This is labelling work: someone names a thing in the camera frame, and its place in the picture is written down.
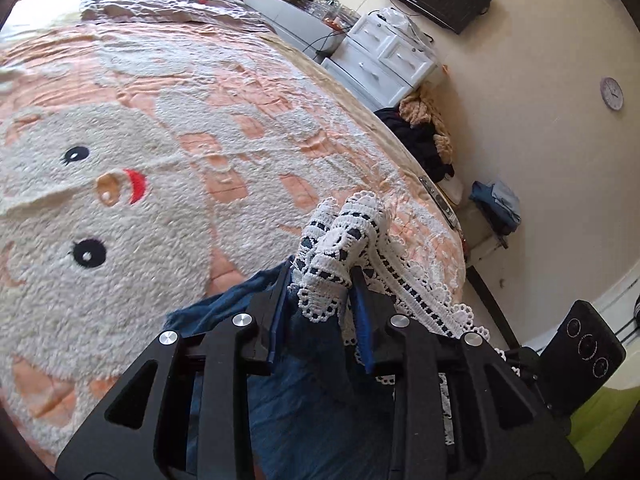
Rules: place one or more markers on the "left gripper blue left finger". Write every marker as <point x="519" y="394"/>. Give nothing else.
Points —
<point x="274" y="319"/>

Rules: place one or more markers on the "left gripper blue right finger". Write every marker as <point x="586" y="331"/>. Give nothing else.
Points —
<point x="368" y="314"/>

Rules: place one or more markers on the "blue denim lace-trimmed pants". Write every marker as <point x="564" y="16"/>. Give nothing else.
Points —
<point x="320" y="415"/>

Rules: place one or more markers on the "green jacket sleeve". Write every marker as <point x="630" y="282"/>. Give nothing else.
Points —
<point x="596" y="424"/>

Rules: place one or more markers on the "pile of clothes on chair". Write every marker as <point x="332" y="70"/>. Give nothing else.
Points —
<point x="417" y="123"/>

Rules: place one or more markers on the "orange plush bear bedspread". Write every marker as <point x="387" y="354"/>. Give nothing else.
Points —
<point x="154" y="153"/>

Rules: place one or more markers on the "white drawer cabinet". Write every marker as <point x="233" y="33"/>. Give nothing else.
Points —
<point x="383" y="58"/>

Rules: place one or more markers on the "white low tv bench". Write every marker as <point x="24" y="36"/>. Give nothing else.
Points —
<point x="299" y="29"/>

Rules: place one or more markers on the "round wall clock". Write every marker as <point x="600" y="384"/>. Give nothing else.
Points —
<point x="612" y="94"/>

